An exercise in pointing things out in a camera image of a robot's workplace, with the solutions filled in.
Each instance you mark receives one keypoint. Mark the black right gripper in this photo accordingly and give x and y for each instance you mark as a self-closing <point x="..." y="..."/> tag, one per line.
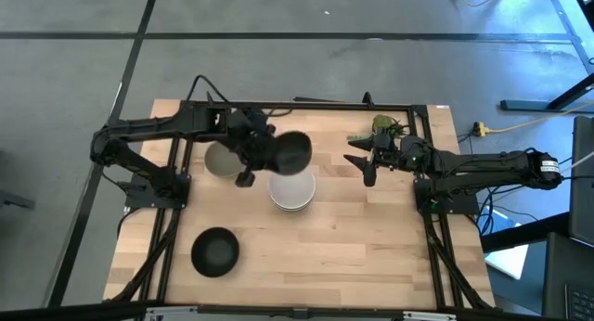
<point x="387" y="154"/>

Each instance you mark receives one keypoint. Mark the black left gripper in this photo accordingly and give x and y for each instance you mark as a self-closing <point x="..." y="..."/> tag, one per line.
<point x="253" y="145"/>

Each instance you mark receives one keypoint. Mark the beige grey bowl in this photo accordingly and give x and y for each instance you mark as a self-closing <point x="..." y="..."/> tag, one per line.
<point x="220" y="163"/>

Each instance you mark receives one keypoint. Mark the black bowl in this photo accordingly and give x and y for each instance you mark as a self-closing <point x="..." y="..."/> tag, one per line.
<point x="215" y="252"/>
<point x="294" y="151"/>

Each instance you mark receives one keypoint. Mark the white bowl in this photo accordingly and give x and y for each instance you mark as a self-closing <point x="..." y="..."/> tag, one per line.
<point x="292" y="191"/>
<point x="292" y="210"/>

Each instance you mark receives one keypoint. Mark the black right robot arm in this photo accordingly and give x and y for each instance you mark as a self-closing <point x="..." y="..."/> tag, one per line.
<point x="487" y="165"/>

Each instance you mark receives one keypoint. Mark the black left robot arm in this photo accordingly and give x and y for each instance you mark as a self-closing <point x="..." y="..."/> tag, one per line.
<point x="139" y="124"/>

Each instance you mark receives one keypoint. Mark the small green potted plant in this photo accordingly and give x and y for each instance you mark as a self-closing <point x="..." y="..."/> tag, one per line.
<point x="383" y="122"/>

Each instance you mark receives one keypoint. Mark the small white sticker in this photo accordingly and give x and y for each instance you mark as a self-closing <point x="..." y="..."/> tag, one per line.
<point x="443" y="106"/>

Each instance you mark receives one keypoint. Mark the yellow power strip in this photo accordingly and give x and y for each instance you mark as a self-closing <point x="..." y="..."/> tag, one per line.
<point x="480" y="128"/>

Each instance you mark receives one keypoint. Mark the white paper sheet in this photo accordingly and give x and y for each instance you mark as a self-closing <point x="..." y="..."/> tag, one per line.
<point x="508" y="260"/>

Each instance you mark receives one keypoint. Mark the dark grey monitor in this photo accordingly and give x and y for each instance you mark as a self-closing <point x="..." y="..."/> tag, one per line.
<point x="582" y="182"/>

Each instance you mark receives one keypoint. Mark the black beam with silver brackets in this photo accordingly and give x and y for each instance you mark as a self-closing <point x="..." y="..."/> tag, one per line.
<point x="93" y="312"/>

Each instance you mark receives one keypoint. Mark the dark laptop with keyboard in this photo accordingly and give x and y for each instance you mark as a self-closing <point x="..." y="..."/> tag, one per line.
<point x="566" y="265"/>

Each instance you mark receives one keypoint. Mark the black aluminium table frame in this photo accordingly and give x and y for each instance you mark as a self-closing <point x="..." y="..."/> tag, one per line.
<point x="325" y="106"/>

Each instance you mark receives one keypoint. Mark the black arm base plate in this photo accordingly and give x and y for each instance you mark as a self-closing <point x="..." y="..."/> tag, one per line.
<point x="139" y="200"/>
<point x="459" y="205"/>

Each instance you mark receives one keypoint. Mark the black desk frame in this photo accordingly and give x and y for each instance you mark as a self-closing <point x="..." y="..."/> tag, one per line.
<point x="524" y="105"/>

